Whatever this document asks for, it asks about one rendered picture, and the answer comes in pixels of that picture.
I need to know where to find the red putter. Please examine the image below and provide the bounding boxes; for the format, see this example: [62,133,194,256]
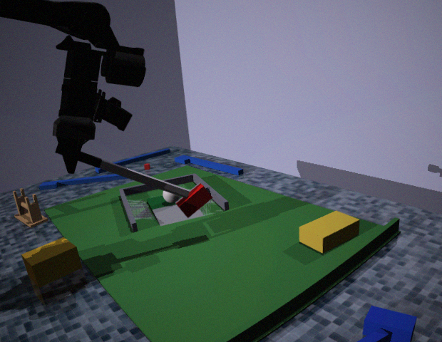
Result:
[78,151,212,218]

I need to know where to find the yellow-brown box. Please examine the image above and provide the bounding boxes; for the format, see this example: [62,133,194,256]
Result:
[22,237,82,288]

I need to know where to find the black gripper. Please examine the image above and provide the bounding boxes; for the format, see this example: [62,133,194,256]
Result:
[53,78,98,174]

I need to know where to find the blue rectangular block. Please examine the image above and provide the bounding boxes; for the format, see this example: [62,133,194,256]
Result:
[357,306,417,342]

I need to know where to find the blue long bar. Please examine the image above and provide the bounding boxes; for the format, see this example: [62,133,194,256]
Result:
[174,155,244,175]
[95,148,171,173]
[39,174,127,190]

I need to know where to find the yellow rectangular block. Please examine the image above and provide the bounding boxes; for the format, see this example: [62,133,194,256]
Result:
[299,211,359,253]

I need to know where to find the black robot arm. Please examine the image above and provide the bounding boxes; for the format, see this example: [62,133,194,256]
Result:
[0,0,146,131]

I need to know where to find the white golf ball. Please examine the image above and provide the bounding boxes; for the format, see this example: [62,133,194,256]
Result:
[163,191,180,203]

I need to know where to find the green flat mat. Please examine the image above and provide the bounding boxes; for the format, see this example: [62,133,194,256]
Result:
[44,165,383,342]

